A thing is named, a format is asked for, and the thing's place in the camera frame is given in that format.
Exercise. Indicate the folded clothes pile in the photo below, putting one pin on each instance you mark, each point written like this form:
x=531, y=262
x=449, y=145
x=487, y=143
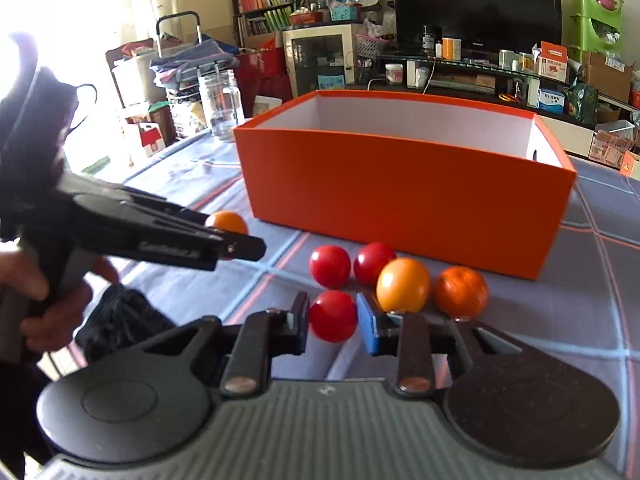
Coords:
x=195, y=62

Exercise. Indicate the orange cardboard box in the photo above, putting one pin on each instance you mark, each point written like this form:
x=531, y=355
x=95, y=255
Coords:
x=400, y=185

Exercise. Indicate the black television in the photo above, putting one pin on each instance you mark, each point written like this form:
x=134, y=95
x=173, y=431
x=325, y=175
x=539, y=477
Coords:
x=475, y=0

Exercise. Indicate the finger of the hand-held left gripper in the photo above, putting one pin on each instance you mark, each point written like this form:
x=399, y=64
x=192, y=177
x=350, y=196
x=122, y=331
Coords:
x=245, y=249

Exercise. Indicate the pink plastic basket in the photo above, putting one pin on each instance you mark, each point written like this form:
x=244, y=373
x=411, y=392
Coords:
x=371, y=46

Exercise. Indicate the black cloth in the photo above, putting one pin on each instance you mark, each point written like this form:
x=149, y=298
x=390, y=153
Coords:
x=125, y=315

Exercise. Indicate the white glass-door cabinet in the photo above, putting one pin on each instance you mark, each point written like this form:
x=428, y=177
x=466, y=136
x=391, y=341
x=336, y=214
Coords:
x=320, y=60

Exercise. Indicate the bookshelf with books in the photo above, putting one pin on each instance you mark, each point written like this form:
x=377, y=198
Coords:
x=260, y=0

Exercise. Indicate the large cardboard box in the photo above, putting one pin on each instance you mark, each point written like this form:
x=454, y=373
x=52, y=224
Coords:
x=130, y=80

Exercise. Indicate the cream television cabinet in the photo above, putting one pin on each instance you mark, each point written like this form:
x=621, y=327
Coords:
x=575, y=139

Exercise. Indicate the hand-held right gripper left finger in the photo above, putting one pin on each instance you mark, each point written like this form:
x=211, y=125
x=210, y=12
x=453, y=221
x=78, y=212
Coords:
x=300, y=325

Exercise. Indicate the red tomato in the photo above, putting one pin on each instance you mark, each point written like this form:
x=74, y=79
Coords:
x=330, y=266
x=372, y=262
x=332, y=316

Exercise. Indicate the dark glass jar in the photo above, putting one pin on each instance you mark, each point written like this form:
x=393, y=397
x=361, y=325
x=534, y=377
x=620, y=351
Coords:
x=430, y=39

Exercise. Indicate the teal plastic basket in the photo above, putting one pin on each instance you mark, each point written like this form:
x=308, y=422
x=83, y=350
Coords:
x=346, y=11

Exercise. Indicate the blue and white carton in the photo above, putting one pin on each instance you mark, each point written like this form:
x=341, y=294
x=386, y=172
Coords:
x=552, y=98

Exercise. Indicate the white standing air conditioner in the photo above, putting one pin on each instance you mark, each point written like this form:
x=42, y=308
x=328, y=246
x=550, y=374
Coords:
x=210, y=0

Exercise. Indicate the brown cardboard box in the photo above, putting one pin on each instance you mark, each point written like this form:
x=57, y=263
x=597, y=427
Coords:
x=607, y=77

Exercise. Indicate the person's left hand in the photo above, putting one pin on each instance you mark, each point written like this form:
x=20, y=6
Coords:
x=60, y=320

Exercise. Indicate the orange and white carton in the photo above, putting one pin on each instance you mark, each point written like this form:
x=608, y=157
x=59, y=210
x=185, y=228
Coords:
x=552, y=62

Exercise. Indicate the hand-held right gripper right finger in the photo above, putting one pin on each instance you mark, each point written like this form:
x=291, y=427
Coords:
x=367, y=330

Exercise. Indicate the white-lidded jar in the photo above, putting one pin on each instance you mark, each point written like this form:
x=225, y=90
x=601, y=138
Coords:
x=394, y=75

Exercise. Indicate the red bag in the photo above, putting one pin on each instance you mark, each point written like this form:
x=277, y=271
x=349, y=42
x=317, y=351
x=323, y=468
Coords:
x=265, y=70

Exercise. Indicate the green stacking bins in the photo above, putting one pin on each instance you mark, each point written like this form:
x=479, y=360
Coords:
x=595, y=25

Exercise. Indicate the blue plaid tablecloth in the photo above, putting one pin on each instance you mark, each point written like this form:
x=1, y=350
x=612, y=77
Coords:
x=575, y=335

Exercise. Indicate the round orange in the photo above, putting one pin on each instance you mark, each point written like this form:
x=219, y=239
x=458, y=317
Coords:
x=227, y=221
x=461, y=292
x=402, y=285

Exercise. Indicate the green snack bag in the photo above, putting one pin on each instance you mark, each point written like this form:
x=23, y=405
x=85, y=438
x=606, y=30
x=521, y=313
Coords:
x=581, y=105

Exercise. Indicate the red and white carton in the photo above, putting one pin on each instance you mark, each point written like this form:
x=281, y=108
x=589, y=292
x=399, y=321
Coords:
x=150, y=142

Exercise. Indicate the clear glass mug jar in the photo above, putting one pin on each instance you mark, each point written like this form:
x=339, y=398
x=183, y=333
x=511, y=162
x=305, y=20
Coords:
x=220, y=105

